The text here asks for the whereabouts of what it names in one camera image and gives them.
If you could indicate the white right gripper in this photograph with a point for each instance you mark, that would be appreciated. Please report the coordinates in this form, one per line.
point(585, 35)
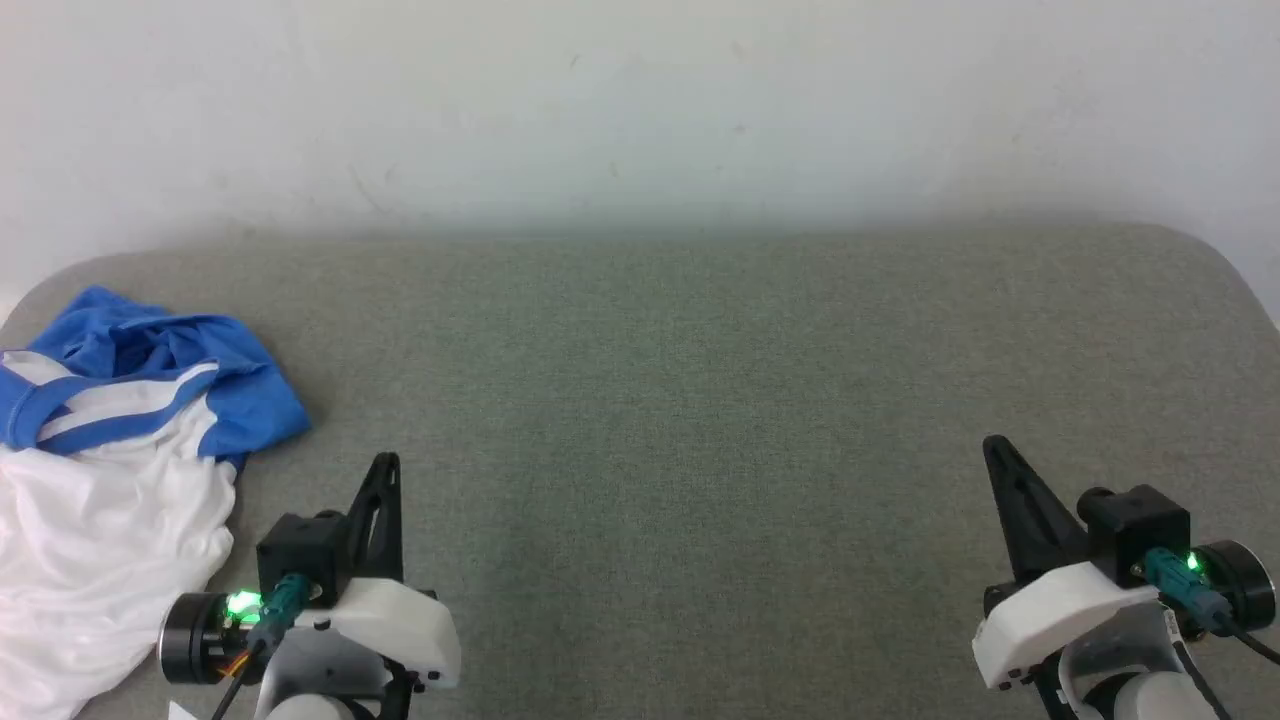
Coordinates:
point(1060, 615)

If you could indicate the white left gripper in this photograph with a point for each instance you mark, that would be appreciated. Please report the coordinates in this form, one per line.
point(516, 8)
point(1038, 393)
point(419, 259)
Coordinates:
point(400, 625)

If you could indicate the blue and white shirt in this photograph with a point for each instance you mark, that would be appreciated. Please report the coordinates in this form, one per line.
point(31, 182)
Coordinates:
point(110, 500)

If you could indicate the grey-green fabric sofa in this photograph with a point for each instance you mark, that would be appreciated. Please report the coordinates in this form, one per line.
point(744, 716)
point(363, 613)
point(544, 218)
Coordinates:
point(680, 400)

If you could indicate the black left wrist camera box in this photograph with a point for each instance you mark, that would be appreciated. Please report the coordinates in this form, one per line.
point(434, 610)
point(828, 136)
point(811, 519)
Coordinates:
point(300, 550)

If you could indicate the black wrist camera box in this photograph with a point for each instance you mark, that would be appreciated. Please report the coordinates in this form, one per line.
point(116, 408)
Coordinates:
point(1135, 525)
point(300, 550)

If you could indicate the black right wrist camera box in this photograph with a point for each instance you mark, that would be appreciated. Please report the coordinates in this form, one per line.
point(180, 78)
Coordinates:
point(1135, 525)

